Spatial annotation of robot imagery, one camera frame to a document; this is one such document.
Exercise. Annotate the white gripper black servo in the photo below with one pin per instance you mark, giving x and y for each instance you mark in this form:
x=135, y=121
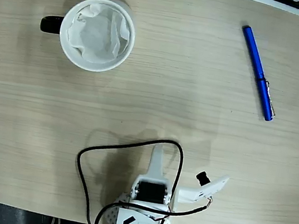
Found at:
x=150, y=192

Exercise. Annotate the blue metallic pen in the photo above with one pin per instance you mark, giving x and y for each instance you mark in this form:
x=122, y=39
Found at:
x=253, y=55

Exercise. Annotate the crumpled white paper tissue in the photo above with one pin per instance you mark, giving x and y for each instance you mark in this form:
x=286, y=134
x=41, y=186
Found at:
x=98, y=36

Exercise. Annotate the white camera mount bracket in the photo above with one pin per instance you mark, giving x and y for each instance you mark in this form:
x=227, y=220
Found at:
x=190, y=194

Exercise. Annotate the small black lens camera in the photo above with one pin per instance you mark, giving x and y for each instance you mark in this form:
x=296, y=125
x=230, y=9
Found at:
x=203, y=179

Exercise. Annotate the white perforated base plate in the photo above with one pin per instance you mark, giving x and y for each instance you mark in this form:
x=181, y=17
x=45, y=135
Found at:
x=112, y=215

